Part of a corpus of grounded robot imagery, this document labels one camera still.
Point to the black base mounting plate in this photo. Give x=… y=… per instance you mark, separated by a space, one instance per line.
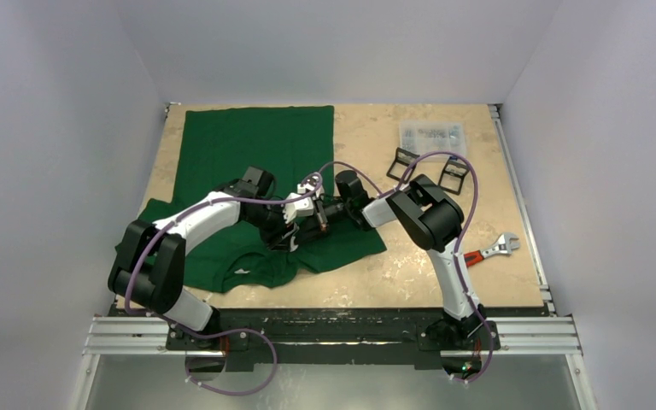
x=422 y=337

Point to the red handled adjustable wrench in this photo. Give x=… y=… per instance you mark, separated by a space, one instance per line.
x=505 y=244

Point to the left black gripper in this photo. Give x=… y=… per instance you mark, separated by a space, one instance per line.
x=279 y=237

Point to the clear plastic parts box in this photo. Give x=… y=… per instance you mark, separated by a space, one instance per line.
x=424 y=136

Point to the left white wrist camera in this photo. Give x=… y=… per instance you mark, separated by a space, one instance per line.
x=296 y=209

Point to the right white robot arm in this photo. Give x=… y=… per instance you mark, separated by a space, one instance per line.
x=431 y=219

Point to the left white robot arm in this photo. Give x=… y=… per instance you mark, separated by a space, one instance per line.
x=149 y=268

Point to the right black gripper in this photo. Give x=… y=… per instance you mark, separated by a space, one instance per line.
x=317 y=221

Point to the green t-shirt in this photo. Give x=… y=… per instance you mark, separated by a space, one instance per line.
x=217 y=147

